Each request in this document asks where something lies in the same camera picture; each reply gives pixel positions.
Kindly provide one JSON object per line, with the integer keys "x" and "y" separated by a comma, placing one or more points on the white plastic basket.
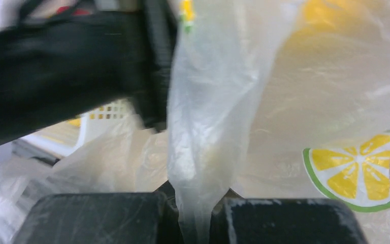
{"x": 63, "y": 139}

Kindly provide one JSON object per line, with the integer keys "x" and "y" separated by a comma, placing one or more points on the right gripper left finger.
{"x": 101, "y": 218}

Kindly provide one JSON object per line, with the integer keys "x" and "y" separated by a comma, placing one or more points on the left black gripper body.
{"x": 91, "y": 54}

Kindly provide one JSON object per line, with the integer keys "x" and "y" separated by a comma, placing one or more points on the clear printed plastic bag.
{"x": 274, "y": 98}

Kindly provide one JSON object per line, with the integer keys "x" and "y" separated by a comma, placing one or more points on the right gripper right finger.
{"x": 298, "y": 221}

